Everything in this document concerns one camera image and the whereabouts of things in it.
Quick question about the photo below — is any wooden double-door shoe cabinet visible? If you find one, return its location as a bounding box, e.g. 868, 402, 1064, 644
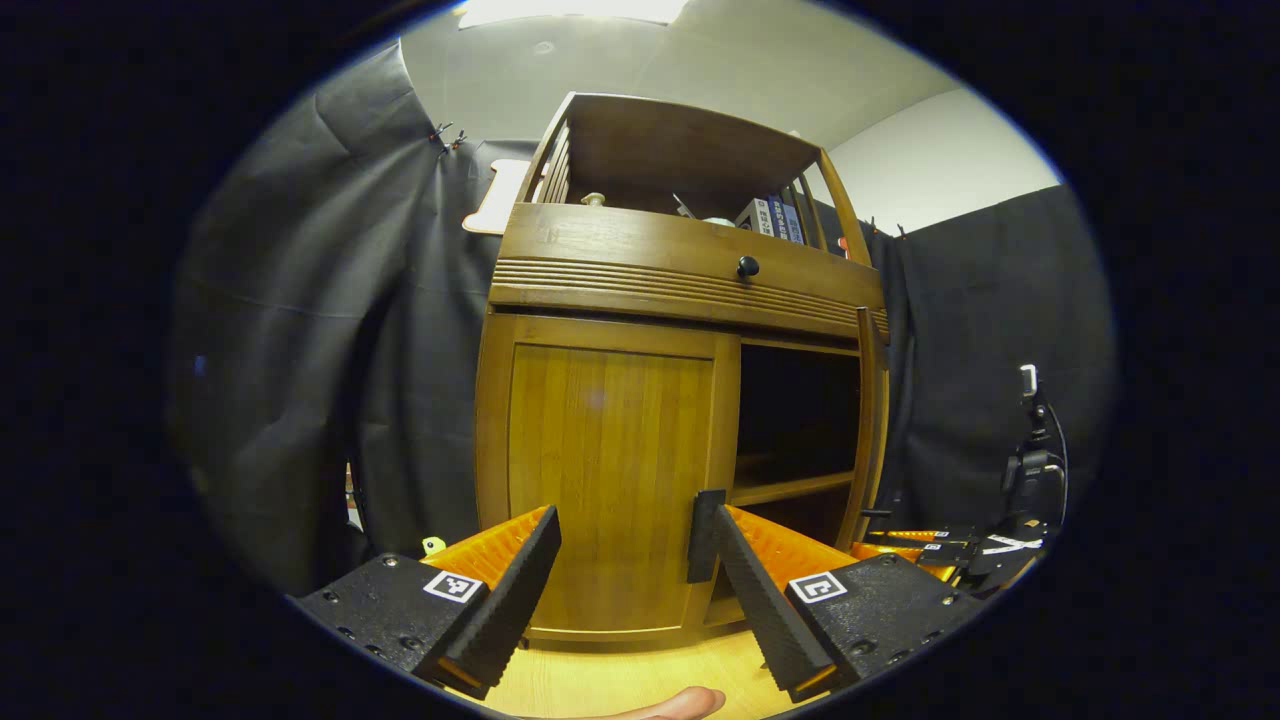
475, 92, 893, 651

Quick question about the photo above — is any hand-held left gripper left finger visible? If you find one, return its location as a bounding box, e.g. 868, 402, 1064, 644
290, 504, 563, 701

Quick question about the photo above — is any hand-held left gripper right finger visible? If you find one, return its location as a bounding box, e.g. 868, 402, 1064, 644
712, 503, 986, 704

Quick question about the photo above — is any wooden drawer with black knob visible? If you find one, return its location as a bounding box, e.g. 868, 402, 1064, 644
488, 202, 890, 343

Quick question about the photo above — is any wooden cabinet shelf board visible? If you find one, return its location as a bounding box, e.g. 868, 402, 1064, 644
730, 470, 859, 507

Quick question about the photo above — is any wooden shoe cabinet door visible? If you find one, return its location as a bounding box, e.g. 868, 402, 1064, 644
836, 305, 893, 553
478, 310, 742, 643

